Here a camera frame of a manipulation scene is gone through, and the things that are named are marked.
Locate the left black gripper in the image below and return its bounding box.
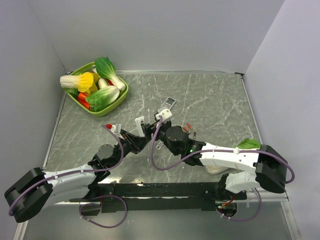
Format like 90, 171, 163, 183
109, 131, 147, 168

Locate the orange carrot toy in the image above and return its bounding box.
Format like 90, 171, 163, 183
76, 92, 90, 110

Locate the black base bar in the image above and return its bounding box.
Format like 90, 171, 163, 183
70, 182, 247, 213

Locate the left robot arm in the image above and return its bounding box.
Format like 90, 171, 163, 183
4, 130, 153, 223

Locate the white napa cabbage toy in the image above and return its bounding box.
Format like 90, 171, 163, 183
201, 138, 261, 175

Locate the green bok choy toy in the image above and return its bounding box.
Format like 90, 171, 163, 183
95, 57, 126, 91

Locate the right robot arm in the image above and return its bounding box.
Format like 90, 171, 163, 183
141, 121, 290, 199

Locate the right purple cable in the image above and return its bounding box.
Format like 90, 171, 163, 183
151, 115, 296, 222

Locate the white radish toy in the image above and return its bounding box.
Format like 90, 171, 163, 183
98, 78, 109, 89

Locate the purple cable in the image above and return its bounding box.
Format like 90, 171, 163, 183
151, 115, 296, 222
7, 124, 128, 228

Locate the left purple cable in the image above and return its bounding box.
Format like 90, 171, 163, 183
7, 124, 128, 228

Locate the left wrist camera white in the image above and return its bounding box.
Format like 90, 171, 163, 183
105, 123, 122, 135

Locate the yellow napa cabbage toy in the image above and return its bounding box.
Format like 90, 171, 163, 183
59, 72, 99, 93

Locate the aluminium rail frame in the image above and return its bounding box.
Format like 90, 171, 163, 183
55, 191, 290, 205

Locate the grey white remote control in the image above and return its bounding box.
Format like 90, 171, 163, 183
161, 97, 177, 110

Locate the green plastic basket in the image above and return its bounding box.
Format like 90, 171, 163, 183
65, 62, 129, 117

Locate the green lettuce cabbage toy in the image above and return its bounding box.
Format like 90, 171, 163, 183
85, 85, 120, 112

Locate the remote battery cover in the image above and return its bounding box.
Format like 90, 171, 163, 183
156, 141, 164, 150

